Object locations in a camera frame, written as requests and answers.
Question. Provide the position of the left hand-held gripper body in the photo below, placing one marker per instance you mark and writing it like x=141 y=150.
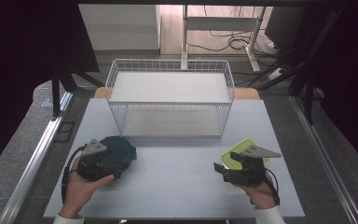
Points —
x=93 y=165

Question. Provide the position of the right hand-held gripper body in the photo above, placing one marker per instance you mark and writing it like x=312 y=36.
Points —
x=250 y=172

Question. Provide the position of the green rectangular food container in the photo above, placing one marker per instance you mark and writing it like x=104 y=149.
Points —
x=238 y=146

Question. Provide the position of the round dark blue lidded container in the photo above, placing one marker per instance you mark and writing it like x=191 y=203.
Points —
x=123 y=151

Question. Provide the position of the person's right hand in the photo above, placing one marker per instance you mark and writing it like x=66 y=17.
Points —
x=261 y=196

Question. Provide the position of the person's left hand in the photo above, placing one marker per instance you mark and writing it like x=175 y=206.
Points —
x=76 y=193

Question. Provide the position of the wooden table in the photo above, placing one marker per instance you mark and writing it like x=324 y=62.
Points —
x=247 y=93

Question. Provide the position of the black metal stand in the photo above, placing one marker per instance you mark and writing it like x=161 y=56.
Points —
x=308 y=99
x=56 y=99

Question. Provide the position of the white power strip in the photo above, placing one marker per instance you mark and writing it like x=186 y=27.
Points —
x=275 y=74

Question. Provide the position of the black curtain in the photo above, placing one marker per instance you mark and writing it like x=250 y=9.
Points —
x=351 y=77
x=18 y=62

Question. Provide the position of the white cabinet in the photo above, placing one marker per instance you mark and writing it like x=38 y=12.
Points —
x=121 y=26

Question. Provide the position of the black square bracket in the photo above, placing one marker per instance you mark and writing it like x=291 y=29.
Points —
x=62 y=140

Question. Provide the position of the aluminium rail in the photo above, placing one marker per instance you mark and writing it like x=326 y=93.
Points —
x=320 y=146
x=34 y=161

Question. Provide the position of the white metal desk frame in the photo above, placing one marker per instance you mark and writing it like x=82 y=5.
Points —
x=220 y=23

